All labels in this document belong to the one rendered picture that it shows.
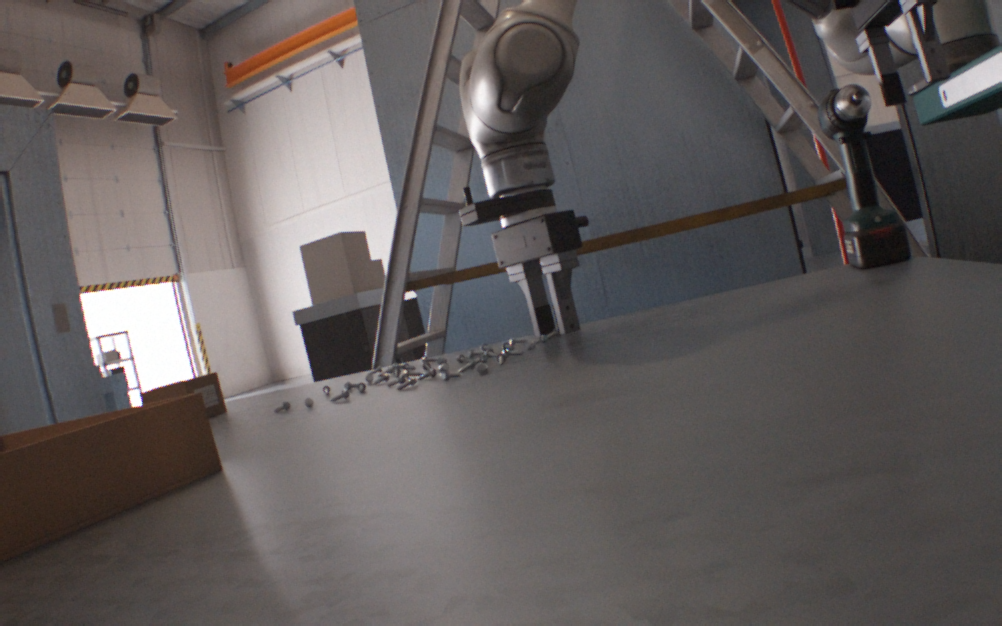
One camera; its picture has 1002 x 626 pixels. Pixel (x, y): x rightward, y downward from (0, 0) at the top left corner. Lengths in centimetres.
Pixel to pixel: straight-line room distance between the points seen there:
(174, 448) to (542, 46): 52
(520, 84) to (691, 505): 58
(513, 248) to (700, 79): 199
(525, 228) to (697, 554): 75
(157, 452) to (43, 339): 151
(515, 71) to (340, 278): 581
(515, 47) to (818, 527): 62
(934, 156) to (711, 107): 92
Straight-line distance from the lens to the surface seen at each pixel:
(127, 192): 1292
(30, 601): 34
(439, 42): 224
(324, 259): 658
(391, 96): 322
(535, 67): 74
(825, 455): 25
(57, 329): 203
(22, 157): 212
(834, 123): 92
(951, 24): 128
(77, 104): 1179
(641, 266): 281
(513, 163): 91
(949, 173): 292
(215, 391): 109
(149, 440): 50
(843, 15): 140
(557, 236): 88
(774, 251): 278
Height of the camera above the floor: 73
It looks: 3 degrees down
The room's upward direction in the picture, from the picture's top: 14 degrees counter-clockwise
